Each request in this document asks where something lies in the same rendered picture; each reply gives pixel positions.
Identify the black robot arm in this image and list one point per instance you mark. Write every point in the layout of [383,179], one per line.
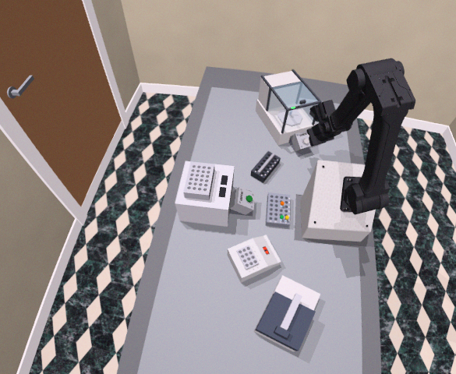
[391,101]

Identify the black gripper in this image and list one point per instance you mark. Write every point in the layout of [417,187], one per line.
[318,139]

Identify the grey bench mat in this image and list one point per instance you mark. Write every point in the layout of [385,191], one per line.
[203,318]

